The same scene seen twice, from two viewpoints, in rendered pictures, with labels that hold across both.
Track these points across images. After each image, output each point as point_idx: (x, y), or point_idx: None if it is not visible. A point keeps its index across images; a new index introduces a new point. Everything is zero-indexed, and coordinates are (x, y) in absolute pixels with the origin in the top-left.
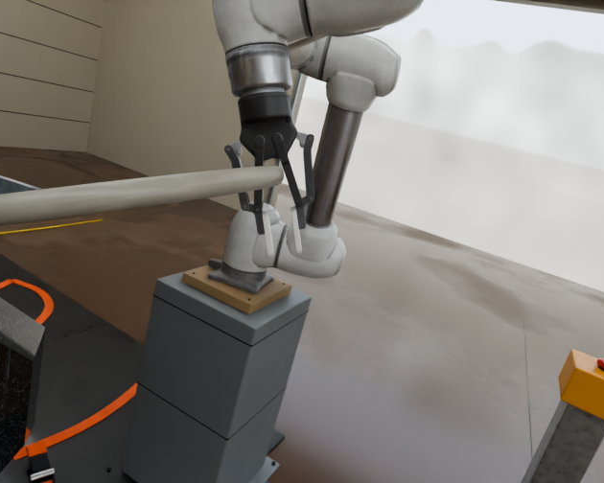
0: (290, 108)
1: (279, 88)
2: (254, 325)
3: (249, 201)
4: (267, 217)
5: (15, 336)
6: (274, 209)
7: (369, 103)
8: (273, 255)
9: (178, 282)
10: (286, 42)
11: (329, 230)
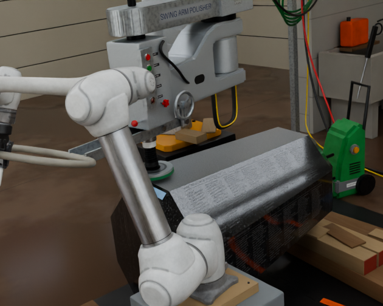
0: None
1: None
2: (134, 295)
3: (5, 163)
4: None
5: None
6: (193, 226)
7: (87, 130)
8: None
9: None
10: None
11: (140, 249)
